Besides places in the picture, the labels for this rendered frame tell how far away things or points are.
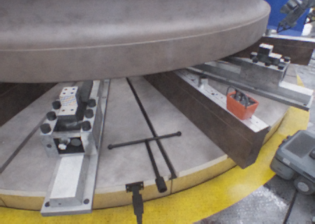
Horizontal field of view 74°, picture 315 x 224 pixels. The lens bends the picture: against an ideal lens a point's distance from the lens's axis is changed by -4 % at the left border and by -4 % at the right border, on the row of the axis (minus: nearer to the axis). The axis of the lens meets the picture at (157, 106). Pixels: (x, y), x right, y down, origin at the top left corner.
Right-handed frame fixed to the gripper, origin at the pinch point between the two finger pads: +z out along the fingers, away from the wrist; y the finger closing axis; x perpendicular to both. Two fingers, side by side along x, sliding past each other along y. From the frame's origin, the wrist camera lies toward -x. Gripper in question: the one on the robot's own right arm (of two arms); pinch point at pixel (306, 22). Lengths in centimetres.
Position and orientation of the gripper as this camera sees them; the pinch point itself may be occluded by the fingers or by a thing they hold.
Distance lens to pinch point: 224.8
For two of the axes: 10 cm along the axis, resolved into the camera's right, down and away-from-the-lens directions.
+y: -8.0, 3.4, -4.9
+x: 5.2, 8.1, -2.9
